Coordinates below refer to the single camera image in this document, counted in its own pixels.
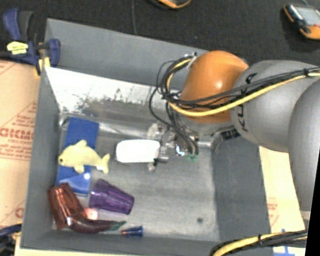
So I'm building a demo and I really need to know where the small blue tube orange tip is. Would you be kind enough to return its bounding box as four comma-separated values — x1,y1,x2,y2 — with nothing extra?
120,222,145,240

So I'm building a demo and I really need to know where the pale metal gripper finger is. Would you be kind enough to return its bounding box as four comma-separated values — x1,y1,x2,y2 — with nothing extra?
147,122,166,140
146,156,160,173

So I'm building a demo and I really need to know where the blue flat box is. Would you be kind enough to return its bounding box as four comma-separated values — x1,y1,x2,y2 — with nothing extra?
54,116,101,197

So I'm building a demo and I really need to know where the white rounded bar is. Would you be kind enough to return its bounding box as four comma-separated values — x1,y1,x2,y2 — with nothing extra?
113,134,162,169

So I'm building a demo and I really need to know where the purple plastic cup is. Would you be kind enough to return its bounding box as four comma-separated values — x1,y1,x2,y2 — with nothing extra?
87,177,138,217

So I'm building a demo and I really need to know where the yellow toy dolphin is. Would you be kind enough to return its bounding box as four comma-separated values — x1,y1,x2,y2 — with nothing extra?
56,136,114,179

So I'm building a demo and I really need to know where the dark red toy chili pepper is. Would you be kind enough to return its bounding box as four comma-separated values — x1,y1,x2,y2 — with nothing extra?
64,211,128,241

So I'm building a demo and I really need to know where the small pink round piece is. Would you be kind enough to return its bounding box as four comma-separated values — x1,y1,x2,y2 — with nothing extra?
83,207,101,221

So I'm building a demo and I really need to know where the grey metal bin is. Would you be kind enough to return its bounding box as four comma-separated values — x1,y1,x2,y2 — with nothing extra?
12,18,306,256

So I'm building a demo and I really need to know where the brown cardboard board red print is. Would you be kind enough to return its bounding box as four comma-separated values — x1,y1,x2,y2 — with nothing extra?
0,58,320,256

